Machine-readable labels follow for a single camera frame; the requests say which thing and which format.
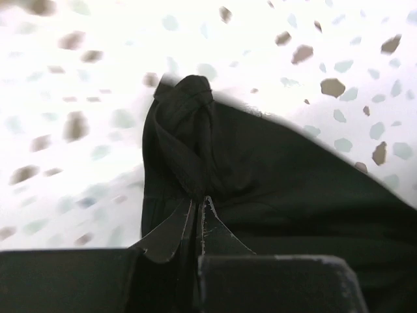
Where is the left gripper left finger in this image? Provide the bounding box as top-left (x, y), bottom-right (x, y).
top-left (1, 201), bottom-right (195, 312)

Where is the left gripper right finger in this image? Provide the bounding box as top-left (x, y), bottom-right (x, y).
top-left (198, 197), bottom-right (367, 313)

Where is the black t-shirt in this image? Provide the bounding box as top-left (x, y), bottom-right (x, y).
top-left (141, 75), bottom-right (416, 312)

